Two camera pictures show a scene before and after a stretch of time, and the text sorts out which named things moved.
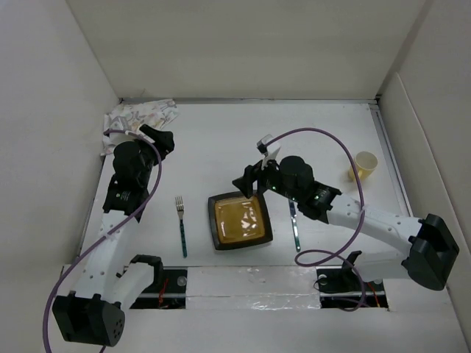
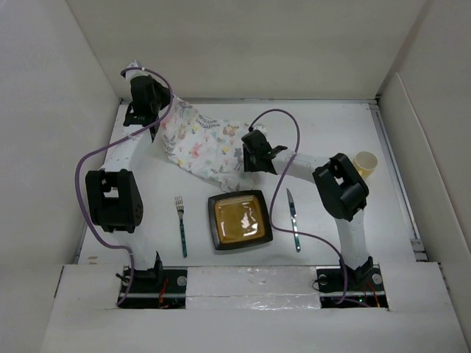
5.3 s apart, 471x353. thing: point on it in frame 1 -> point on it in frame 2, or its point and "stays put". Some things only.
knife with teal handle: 294,225 stays put
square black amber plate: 237,221 stays put
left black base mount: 171,293 stays put
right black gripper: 252,173 -> 249,165
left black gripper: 162,140 -> 164,92
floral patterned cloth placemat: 130,116 -> 210,148
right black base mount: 341,287 stays put
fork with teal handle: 180,209 stays put
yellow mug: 365,164 stays put
